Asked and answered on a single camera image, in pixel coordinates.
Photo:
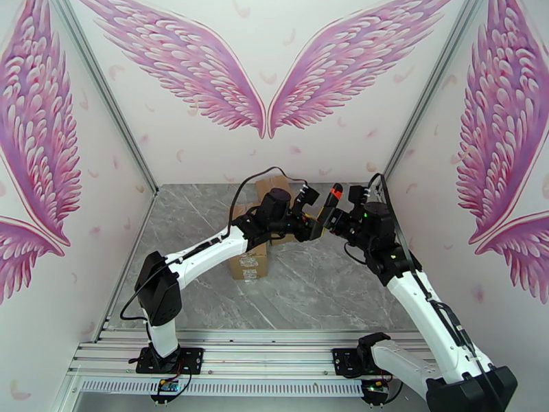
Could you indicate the aluminium corner post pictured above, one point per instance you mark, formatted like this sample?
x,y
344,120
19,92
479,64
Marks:
x,y
123,123
412,123

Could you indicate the cardboard box with brown bear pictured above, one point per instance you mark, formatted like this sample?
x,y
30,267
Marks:
x,y
248,265

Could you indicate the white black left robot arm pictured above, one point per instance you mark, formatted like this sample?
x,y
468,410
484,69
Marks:
x,y
206,252

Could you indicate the aluminium rail frame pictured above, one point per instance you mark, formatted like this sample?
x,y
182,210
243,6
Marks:
x,y
266,350

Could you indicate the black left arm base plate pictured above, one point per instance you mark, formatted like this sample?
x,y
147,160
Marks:
x,y
193,359

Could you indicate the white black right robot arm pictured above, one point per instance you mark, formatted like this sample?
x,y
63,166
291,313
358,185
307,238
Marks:
x,y
411,303

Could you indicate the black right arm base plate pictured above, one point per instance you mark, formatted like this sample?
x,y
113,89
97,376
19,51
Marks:
x,y
345,361

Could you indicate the orange black utility knife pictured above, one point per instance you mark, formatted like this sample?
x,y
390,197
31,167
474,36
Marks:
x,y
336,193

